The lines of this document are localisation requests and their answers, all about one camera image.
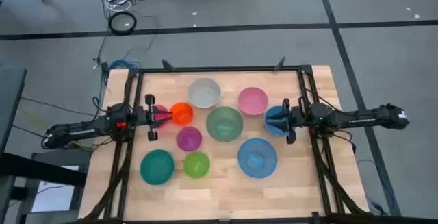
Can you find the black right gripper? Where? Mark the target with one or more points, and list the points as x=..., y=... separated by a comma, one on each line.
x=299, y=118

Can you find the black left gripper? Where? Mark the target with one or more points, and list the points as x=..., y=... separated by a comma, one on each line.
x=150, y=118

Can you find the small magenta plastic bowl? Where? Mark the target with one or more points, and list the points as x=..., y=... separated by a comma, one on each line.
x=160, y=118

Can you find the medium blue plastic bowl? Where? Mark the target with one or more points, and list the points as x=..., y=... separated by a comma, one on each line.
x=271, y=128

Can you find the pale pink plastic bowl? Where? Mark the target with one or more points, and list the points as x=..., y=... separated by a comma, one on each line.
x=253, y=100

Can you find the large blue plastic bowl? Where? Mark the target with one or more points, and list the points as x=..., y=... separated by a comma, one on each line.
x=257, y=158

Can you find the white plastic bowl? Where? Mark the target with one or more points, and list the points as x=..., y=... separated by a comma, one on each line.
x=204, y=93

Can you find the teal plastic bowl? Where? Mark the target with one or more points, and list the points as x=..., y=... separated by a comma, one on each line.
x=156, y=167

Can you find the large light green plastic bowl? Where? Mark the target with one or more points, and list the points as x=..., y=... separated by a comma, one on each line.
x=224, y=124

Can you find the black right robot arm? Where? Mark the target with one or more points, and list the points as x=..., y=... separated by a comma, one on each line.
x=359, y=118

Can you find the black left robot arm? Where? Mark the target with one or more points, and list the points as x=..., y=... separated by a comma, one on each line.
x=85, y=129

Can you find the small orange plastic bowl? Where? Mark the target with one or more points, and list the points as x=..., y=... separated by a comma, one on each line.
x=182, y=114

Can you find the small purple plastic bowl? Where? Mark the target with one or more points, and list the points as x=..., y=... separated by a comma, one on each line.
x=189, y=139

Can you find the small lime green plastic bowl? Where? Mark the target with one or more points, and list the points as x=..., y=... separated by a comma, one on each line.
x=196, y=165

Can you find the black beam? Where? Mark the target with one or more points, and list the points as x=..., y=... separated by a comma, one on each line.
x=41, y=172

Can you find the white board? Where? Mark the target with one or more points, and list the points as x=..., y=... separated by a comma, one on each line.
x=51, y=196

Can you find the grey side table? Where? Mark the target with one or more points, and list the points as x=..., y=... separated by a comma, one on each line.
x=10, y=97

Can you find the black frame bracket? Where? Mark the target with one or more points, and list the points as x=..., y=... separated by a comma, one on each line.
x=280, y=63
x=168, y=65

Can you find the black aluminium table frame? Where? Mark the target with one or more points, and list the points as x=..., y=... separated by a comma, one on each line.
x=222, y=69

